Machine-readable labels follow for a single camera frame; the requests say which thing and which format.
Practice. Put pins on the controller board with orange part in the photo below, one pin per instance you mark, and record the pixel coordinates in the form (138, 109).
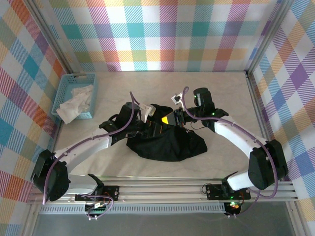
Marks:
(233, 206)

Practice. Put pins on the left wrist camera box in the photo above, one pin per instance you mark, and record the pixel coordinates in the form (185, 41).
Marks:
(148, 110)

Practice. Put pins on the aluminium frame leg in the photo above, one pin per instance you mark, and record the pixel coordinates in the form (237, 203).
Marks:
(30, 221)
(296, 221)

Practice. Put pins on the white cloth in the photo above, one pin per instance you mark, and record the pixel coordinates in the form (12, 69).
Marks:
(73, 103)

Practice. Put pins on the blue plastic basket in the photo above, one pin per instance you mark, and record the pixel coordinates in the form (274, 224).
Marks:
(65, 83)

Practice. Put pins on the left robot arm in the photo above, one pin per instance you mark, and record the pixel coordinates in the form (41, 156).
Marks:
(81, 147)

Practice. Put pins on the controller board with green terminal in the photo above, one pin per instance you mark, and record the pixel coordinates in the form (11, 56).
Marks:
(96, 211)

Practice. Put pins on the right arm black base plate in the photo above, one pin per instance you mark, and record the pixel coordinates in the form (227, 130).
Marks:
(214, 191)

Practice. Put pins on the black printed t-shirt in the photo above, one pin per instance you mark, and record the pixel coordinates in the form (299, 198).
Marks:
(169, 147)

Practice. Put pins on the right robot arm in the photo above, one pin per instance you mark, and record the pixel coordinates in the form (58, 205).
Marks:
(236, 137)

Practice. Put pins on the aluminium mounting rail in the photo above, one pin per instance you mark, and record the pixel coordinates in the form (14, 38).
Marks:
(160, 191)

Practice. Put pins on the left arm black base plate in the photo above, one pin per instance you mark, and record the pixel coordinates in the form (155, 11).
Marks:
(110, 191)

